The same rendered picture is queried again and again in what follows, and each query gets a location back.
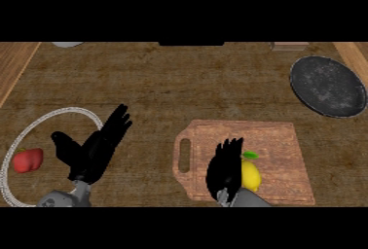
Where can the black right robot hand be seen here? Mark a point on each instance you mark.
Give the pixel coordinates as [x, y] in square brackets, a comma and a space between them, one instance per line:
[224, 171]

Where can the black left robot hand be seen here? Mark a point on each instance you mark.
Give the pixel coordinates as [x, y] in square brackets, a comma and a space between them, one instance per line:
[97, 146]

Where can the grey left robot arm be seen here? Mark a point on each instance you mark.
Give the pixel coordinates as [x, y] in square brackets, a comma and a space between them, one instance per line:
[66, 196]

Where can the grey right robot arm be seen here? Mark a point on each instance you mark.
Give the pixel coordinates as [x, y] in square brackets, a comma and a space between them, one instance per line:
[241, 198]

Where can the yellow lemon with green leaf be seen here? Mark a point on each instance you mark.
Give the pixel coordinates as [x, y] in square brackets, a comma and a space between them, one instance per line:
[249, 173]

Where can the wooden cutting board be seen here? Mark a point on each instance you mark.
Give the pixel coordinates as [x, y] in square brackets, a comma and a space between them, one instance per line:
[267, 149]

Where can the black round pan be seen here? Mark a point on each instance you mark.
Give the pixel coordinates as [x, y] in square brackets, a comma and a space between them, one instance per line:
[328, 86]

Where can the red bell pepper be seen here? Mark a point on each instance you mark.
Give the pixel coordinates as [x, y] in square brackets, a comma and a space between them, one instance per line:
[26, 160]

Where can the grey round object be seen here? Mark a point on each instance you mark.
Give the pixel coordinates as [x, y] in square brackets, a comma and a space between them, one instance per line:
[66, 43]

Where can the brown wooden block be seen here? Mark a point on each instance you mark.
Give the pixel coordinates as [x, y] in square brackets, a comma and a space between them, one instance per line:
[288, 46]

